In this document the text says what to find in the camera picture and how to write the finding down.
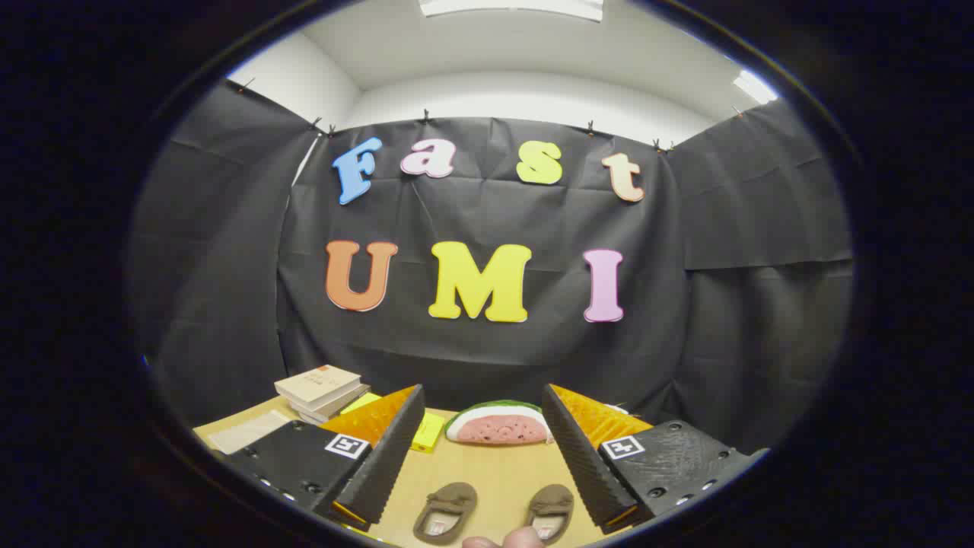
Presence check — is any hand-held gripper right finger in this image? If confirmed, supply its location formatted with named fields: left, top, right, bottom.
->
left=542, top=384, right=769, bottom=535

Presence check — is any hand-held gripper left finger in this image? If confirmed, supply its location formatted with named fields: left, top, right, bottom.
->
left=217, top=384, right=425, bottom=532

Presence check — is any brown suede shoe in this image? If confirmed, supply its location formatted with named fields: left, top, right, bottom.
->
left=412, top=482, right=479, bottom=546
left=525, top=484, right=575, bottom=546

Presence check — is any cream fabric storage box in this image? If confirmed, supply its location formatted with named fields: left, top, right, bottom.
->
left=207, top=411, right=291, bottom=455

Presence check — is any yellow box with red circle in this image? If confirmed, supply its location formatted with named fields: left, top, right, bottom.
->
left=340, top=393, right=446, bottom=454

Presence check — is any grey paperback book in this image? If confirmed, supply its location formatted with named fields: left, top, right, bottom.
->
left=288, top=383, right=371, bottom=418

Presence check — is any watermelon slice plush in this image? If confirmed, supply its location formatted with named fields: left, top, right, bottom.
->
left=444, top=400, right=554, bottom=446

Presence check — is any beige paperback book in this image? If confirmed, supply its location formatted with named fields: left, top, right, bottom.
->
left=274, top=365, right=362, bottom=404

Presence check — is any black backdrop cloth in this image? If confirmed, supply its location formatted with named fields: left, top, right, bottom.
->
left=128, top=80, right=855, bottom=457

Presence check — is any ceiling light panel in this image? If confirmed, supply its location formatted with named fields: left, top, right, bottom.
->
left=419, top=0, right=604, bottom=22
left=733, top=70, right=778, bottom=105

